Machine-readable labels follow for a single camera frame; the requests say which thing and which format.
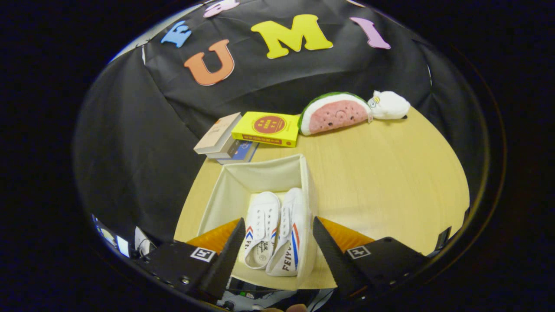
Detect computer monitor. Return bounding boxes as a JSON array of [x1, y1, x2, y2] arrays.
[[92, 215, 131, 259]]

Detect beige book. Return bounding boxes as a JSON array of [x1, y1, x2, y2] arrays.
[[193, 112, 242, 155]]

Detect dark boxy object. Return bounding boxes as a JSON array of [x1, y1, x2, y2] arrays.
[[435, 226, 452, 253]]

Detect grey book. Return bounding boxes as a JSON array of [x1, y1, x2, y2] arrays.
[[206, 139, 240, 159]]

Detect white plush toy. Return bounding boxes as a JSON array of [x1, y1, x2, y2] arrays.
[[367, 90, 411, 120]]

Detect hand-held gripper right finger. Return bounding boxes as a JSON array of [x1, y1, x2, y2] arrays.
[[312, 217, 430, 299]]

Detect cream fabric storage box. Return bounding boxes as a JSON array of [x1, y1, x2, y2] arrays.
[[197, 154, 319, 291]]

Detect black backdrop cloth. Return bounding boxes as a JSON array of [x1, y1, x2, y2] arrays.
[[74, 0, 486, 243]]

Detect white canvas shoe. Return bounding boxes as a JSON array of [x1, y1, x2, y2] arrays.
[[244, 191, 281, 270], [265, 187, 310, 277]]

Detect watermelon slice plush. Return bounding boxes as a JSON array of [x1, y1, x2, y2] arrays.
[[298, 91, 372, 136]]

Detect yellow book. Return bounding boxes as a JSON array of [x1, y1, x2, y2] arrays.
[[231, 111, 301, 148]]

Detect blue book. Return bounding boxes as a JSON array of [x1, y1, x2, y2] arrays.
[[217, 141, 260, 165]]

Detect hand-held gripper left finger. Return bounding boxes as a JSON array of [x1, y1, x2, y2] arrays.
[[141, 218, 247, 304]]

